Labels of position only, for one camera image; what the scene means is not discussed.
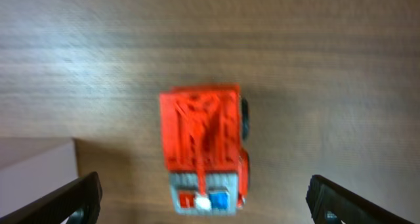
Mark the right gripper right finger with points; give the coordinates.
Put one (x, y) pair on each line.
(329, 202)

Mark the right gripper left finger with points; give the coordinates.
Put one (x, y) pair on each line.
(76, 202)

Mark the pink cardboard box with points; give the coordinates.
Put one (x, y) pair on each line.
(34, 167)

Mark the red toy fire truck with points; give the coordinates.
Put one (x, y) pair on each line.
(203, 128)

